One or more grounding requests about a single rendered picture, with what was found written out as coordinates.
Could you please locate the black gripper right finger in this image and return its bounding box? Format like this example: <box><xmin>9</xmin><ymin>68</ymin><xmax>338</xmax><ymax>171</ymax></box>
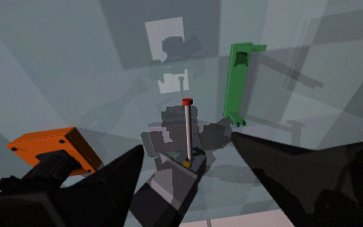
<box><xmin>232</xmin><ymin>132</ymin><xmax>363</xmax><ymax>227</ymax></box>

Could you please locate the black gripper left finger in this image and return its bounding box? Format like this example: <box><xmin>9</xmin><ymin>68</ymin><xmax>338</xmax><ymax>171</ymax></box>
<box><xmin>0</xmin><ymin>145</ymin><xmax>144</xmax><ymax>227</ymax></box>

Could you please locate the grey pin with red cap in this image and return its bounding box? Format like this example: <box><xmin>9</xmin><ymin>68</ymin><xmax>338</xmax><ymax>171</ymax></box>
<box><xmin>182</xmin><ymin>98</ymin><xmax>193</xmax><ymax>163</ymax></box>

